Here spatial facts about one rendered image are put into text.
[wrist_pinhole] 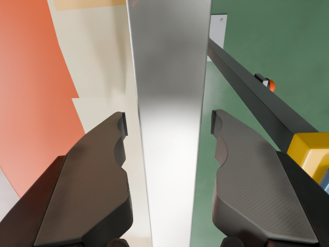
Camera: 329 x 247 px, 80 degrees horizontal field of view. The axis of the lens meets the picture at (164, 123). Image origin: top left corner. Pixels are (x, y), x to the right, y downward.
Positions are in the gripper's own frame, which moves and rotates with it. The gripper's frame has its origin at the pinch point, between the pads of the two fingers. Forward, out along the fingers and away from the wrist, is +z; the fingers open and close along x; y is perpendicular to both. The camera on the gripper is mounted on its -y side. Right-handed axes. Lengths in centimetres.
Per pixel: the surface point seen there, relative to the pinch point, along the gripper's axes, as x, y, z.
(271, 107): 17.9, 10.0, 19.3
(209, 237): 42, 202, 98
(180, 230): 0.9, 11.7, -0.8
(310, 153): 12.9, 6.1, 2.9
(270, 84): 23.5, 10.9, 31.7
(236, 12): 35, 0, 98
